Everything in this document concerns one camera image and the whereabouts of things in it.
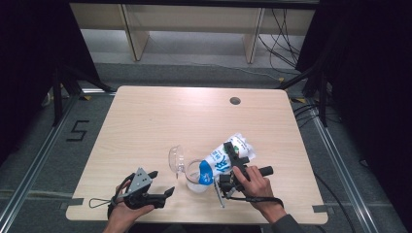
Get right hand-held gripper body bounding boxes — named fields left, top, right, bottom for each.
left=213, top=160, right=275, bottom=209

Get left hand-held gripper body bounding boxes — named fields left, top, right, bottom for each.
left=121, top=167, right=168, bottom=210

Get white and blue bag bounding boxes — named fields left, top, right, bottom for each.
left=198, top=132, right=257, bottom=186

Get clear glass measuring cup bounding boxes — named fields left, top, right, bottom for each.
left=168, top=145, right=213, bottom=194

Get person's left hand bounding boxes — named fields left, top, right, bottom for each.
left=102, top=180, right=155, bottom=233

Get person's right hand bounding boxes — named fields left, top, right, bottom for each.
left=231, top=165, right=288, bottom=224

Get black metal stand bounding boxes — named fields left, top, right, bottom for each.
left=51, top=66, right=116, bottom=127
left=275, top=64, right=328, bottom=128

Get beige wooden shelf unit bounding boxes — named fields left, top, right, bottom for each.
left=69, top=3, right=317, bottom=64

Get black curtain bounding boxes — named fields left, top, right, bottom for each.
left=294, top=0, right=412, bottom=229
left=0, top=0, right=102, bottom=164

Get black gripper wrist strap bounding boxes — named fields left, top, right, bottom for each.
left=225, top=194, right=286, bottom=210
left=88, top=172, right=136, bottom=219

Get black cables by stand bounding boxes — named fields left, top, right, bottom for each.
left=292, top=102, right=326, bottom=128

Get white floor cable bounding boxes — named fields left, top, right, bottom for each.
left=181, top=61, right=284, bottom=82

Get aluminium floor rail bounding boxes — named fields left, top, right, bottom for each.
left=309, top=105, right=381, bottom=233
left=0, top=91, right=82, bottom=233

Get black floor cable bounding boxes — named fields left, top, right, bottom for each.
left=313, top=173, right=358, bottom=233

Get bundle of black cables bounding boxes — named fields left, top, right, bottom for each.
left=257, top=8, right=302, bottom=69

